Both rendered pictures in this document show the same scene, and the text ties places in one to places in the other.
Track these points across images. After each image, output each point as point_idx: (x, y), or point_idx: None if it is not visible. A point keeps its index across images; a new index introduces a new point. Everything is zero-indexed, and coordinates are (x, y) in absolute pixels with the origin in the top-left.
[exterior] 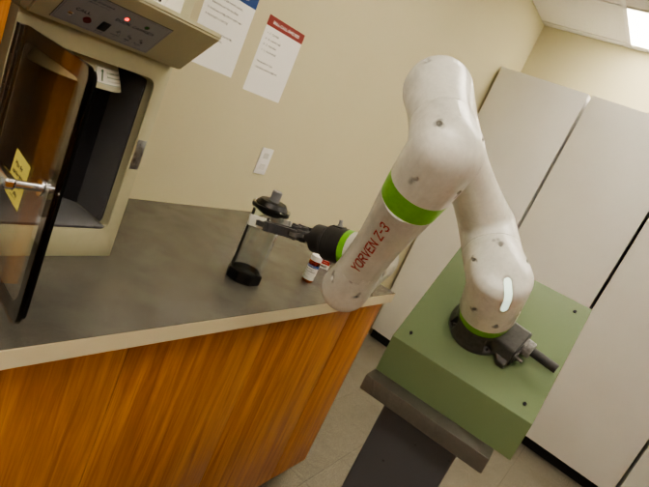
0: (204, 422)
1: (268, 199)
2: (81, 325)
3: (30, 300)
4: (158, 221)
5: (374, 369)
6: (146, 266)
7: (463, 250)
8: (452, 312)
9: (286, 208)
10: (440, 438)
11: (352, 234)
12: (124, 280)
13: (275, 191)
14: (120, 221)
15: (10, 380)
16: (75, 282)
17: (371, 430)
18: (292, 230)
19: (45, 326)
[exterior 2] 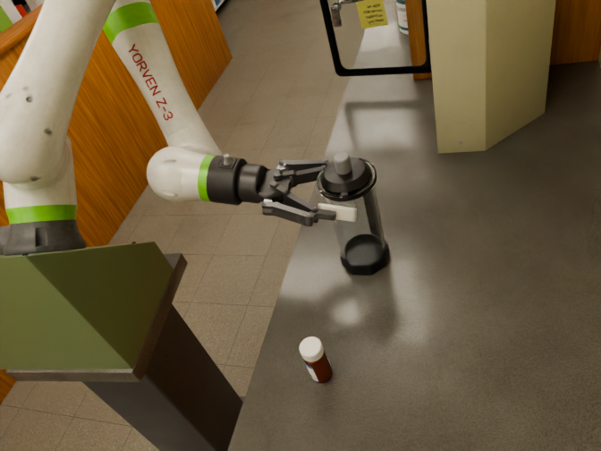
0: None
1: (351, 163)
2: (350, 114)
3: (334, 64)
4: (551, 244)
5: (174, 267)
6: (414, 173)
7: (67, 150)
8: (80, 241)
9: (324, 177)
10: None
11: (207, 154)
12: (393, 148)
13: (341, 152)
14: (435, 122)
15: None
16: (397, 123)
17: (176, 310)
18: (284, 160)
19: (356, 103)
